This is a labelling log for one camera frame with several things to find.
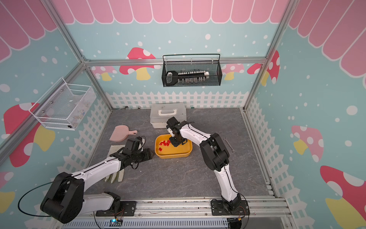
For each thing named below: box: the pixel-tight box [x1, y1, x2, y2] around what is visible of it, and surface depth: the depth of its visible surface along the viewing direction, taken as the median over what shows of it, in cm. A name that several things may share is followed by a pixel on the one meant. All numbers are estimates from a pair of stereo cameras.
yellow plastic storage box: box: [154, 133, 194, 159], surface depth 97 cm
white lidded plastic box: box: [149, 103, 187, 129], surface depth 105 cm
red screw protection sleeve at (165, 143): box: [158, 140, 172, 150], surface depth 101 cm
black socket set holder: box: [165, 70, 210, 86], surface depth 91 cm
